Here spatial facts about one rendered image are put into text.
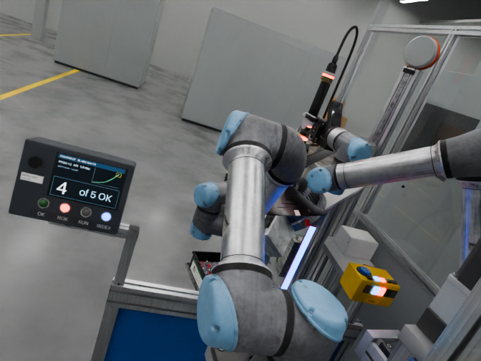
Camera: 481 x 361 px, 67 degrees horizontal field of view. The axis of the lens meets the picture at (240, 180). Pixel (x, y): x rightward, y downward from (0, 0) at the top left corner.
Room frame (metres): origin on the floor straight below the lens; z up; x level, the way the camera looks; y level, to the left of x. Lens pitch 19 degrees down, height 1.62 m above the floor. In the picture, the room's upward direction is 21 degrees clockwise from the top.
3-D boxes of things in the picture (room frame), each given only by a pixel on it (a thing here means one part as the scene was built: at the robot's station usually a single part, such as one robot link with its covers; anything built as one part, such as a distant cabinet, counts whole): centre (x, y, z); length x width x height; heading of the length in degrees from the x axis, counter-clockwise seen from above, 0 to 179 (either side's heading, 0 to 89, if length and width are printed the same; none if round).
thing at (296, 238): (1.71, -0.42, 0.73); 0.15 x 0.09 x 0.22; 107
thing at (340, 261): (1.67, -0.66, 0.84); 0.36 x 0.24 x 0.03; 17
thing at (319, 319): (0.56, -0.21, 1.20); 0.13 x 0.12 x 0.14; 106
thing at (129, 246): (0.90, 0.24, 0.96); 0.03 x 0.03 x 0.20; 17
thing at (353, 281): (1.14, -0.55, 1.02); 0.16 x 0.10 x 0.11; 107
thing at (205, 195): (1.05, 0.07, 1.17); 0.11 x 0.08 x 0.09; 144
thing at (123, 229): (0.87, 0.34, 1.04); 0.24 x 0.03 x 0.03; 107
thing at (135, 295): (1.02, -0.17, 0.82); 0.90 x 0.04 x 0.08; 107
